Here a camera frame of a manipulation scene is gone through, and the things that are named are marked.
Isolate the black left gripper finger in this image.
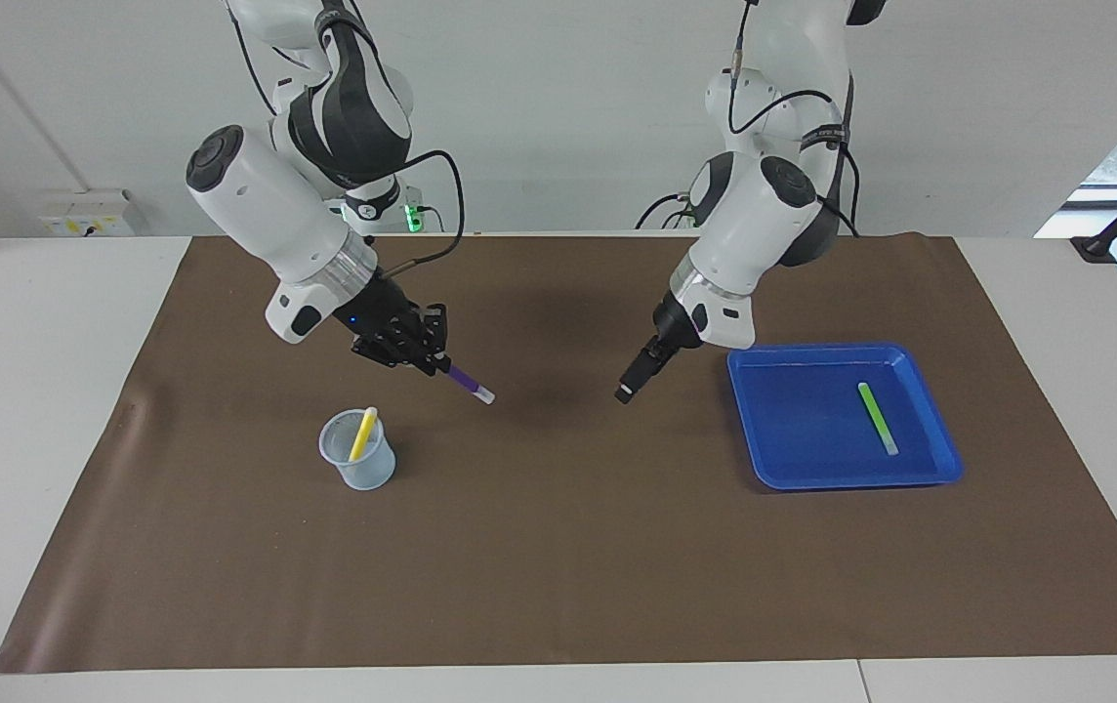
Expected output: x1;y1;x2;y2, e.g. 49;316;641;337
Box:
614;337;669;406

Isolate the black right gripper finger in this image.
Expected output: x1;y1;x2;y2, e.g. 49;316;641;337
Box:
418;303;451;360
400;344;453;379

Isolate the purple pen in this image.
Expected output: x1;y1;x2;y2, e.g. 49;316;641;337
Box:
445;362;498;406

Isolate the yellow pen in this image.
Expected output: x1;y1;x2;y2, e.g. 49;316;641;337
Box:
347;406;380;464

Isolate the green pen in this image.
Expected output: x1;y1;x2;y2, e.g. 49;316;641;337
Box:
856;381;901;458

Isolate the translucent plastic cup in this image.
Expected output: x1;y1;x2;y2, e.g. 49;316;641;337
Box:
317;408;397;492

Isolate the blue plastic tray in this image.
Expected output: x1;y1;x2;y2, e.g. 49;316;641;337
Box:
725;341;966;492

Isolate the brown table mat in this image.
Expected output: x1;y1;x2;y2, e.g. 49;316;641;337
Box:
0;232;1117;676

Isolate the black left base cable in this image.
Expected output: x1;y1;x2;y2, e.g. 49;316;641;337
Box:
635;190;706;233

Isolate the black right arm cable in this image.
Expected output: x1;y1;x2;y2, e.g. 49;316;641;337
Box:
225;8;468;281

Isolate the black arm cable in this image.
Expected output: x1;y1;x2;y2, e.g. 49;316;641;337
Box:
225;8;468;281
725;0;864;241

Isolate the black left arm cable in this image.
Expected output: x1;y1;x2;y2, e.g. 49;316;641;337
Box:
725;0;864;241

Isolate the white wall socket box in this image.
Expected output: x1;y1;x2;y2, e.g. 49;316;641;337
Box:
39;189;136;239

